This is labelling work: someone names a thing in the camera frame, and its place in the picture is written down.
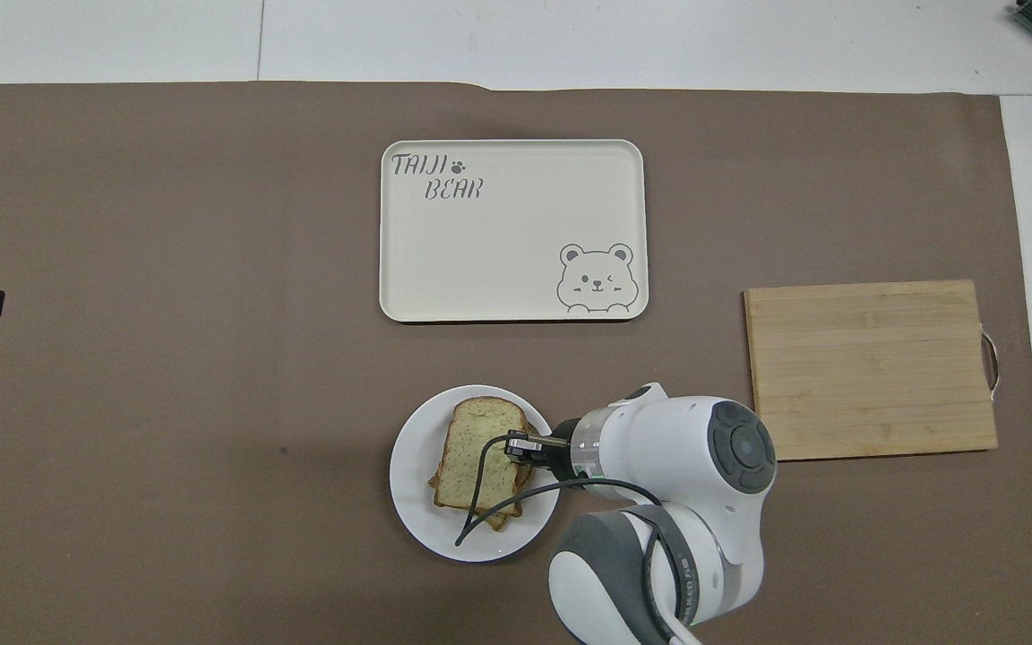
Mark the cream tray with bear print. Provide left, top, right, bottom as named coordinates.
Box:
left=379, top=139, right=649, bottom=323

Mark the white round plate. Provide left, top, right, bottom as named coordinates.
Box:
left=389, top=384, right=562, bottom=563

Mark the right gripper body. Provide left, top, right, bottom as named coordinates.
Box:
left=532, top=434, right=577, bottom=489

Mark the wooden cutting board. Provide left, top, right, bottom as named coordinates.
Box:
left=743, top=279, right=1003, bottom=462

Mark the toasted bread slice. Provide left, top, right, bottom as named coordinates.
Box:
left=433, top=396, right=532, bottom=518

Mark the black cable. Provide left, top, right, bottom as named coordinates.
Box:
left=455, top=432, right=666, bottom=628

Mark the sandwich base with filling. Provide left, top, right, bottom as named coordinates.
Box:
left=428, top=466, right=526, bottom=532

